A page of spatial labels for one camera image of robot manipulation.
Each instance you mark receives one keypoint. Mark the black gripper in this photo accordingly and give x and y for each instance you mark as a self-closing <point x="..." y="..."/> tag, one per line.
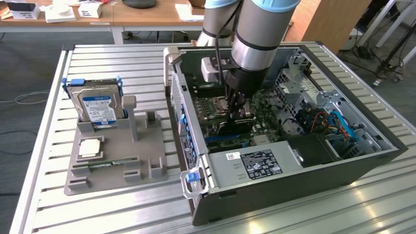
<point x="247" y="81"/>

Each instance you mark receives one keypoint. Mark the black low-profile graphics card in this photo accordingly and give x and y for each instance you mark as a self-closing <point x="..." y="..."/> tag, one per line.
<point x="235" y="126"/>

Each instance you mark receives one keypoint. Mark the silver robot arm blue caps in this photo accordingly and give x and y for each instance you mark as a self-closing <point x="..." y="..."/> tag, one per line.
<point x="260" y="29"/>

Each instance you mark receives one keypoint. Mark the metal CPU socket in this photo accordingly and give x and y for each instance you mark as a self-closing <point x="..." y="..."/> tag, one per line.
<point x="218" y="107"/>

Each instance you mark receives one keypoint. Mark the silver metal disk bay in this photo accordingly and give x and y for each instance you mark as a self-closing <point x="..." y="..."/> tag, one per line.
<point x="292" y="87"/>

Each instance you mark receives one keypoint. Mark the green motherboard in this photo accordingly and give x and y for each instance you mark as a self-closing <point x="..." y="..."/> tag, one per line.
<point x="267" y="122"/>

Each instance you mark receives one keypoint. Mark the silver chipset heatsink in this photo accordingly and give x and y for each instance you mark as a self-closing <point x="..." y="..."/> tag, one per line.
<point x="262" y="139"/>

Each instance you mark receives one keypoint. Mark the blue expansion slot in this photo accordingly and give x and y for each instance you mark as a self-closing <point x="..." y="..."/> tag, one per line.
<point x="224" y="139"/>

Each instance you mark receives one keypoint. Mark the white paper stack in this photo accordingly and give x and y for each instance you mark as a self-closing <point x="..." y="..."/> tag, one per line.
<point x="188" y="14"/>

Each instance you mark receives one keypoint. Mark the silver power supply unit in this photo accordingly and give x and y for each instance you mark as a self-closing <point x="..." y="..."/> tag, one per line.
<point x="227" y="168"/>

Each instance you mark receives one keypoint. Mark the white device red dot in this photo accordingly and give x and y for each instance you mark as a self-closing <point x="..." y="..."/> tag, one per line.
<point x="351" y="40"/>

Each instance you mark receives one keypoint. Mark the light wooden cabinet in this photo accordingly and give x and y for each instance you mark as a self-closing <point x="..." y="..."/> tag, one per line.
<point x="338" y="22"/>

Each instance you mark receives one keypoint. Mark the blue case latch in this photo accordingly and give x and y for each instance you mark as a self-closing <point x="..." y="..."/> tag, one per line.
<point x="191" y="177"/>

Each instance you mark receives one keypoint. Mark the black wheeled stand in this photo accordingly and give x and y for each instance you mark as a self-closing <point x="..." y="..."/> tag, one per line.
<point x="387" y="65"/>

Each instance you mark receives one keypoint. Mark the dark round object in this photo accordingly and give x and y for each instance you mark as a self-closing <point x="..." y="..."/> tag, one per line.
<point x="139" y="3"/>

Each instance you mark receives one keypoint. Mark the hard disk in blue caddy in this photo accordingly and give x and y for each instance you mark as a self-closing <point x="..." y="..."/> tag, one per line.
<point x="98" y="107"/>

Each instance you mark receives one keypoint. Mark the open black PC case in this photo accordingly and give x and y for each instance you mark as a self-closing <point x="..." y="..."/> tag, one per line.
<point x="292" y="195"/>

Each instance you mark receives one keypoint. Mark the gray plastic parts rack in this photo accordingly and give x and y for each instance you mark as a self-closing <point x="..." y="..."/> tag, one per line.
<point x="116" y="151"/>

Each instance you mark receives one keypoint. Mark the loose silver CPU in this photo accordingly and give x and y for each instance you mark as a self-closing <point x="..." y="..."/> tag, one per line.
<point x="90" y="148"/>

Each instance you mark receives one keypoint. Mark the white labelled box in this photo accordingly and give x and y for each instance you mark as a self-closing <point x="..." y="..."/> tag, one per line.
<point x="90" y="11"/>

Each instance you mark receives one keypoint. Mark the loose green RAM stick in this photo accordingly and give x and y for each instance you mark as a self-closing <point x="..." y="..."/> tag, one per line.
<point x="100" y="164"/>

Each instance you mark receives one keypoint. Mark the white box with roll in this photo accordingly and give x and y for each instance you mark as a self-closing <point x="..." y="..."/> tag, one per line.
<point x="60" y="15"/>

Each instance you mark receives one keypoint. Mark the white box with black item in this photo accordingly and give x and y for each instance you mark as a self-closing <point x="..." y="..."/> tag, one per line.
<point x="24" y="13"/>

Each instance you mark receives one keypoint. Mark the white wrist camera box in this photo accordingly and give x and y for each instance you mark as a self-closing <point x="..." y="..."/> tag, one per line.
<point x="210" y="70"/>

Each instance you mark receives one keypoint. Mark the white table frame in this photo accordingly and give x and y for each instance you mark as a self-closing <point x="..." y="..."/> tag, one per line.
<point x="376" y="24"/>

